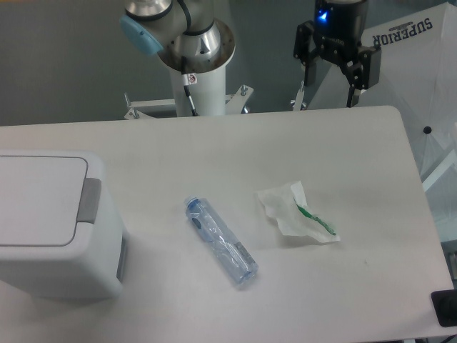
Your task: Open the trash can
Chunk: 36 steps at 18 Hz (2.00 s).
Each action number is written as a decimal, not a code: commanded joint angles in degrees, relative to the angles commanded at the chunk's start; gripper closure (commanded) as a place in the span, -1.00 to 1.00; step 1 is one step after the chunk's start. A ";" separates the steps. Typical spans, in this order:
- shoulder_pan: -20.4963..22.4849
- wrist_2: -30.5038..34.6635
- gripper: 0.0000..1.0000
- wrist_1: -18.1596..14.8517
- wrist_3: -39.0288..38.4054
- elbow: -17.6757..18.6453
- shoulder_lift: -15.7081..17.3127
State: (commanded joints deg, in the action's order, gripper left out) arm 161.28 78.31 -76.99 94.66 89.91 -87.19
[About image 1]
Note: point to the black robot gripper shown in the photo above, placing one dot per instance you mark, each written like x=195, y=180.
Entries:
x=335, y=35

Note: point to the white trash can body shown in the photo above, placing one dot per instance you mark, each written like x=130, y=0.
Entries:
x=90, y=266

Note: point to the white trash can lid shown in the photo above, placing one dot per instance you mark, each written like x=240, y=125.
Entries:
x=44, y=198

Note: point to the white Superior umbrella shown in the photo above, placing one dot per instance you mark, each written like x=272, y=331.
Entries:
x=418, y=77

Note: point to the white green plastic wrapper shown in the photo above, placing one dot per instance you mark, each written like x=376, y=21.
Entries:
x=288, y=207

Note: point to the crushed clear plastic bottle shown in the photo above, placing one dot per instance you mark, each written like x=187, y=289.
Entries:
x=232, y=255

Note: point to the black object at table edge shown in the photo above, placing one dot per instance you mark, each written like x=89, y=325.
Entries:
x=444, y=304

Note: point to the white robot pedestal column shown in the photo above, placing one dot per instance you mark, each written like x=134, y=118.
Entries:
x=201, y=94

